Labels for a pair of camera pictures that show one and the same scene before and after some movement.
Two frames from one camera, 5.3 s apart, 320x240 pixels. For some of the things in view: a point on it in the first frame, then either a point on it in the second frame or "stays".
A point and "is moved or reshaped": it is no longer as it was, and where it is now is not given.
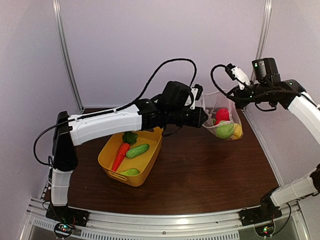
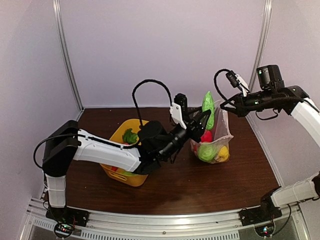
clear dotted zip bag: (223, 119) → (214, 146)
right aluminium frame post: (264, 29) stays
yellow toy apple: (237, 131) → (223, 153)
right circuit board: (265, 230) stays
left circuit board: (63, 230) stays
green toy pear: (131, 171) stays
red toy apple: (222, 114) → (206, 136)
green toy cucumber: (137, 150) is moved or reshaped
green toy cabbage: (224, 131) → (206, 152)
